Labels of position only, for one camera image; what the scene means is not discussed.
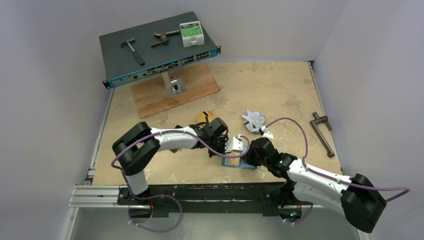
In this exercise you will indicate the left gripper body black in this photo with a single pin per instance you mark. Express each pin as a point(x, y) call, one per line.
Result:
point(218, 144)

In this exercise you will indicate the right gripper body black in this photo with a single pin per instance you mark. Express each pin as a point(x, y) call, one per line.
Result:
point(253, 144)

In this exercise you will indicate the blue card holder wallet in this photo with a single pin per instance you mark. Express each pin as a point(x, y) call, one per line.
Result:
point(236, 163)

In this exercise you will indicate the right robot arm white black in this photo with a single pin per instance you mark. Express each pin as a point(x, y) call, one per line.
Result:
point(355, 198)

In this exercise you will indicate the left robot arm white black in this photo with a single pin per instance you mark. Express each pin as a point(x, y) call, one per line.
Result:
point(136, 148)

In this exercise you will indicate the gold credit card stack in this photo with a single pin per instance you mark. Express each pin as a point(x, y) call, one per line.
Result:
point(205, 117)

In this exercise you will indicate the wooden board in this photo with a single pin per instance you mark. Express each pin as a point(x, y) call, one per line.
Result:
point(151, 98)

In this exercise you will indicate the small hammer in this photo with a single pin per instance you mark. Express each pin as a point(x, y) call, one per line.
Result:
point(136, 55)

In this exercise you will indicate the white green electrical module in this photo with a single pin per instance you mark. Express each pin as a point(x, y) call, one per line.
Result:
point(192, 34)

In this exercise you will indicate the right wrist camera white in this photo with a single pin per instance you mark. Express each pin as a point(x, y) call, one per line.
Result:
point(265, 133)

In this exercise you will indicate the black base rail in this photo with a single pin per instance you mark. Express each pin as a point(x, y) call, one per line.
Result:
point(270, 199)

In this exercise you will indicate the metal door lever handle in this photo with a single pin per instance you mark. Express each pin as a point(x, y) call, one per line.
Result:
point(315, 126)

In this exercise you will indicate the metal stand bracket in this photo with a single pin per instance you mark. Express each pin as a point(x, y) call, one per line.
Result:
point(173, 86)

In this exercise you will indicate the bronze door handle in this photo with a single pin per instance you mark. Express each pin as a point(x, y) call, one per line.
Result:
point(164, 37)

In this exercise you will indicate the network switch grey teal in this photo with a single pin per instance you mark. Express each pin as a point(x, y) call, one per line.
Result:
point(122, 68)

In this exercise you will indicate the aluminium frame rail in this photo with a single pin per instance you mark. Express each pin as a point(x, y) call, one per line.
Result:
point(94, 214)

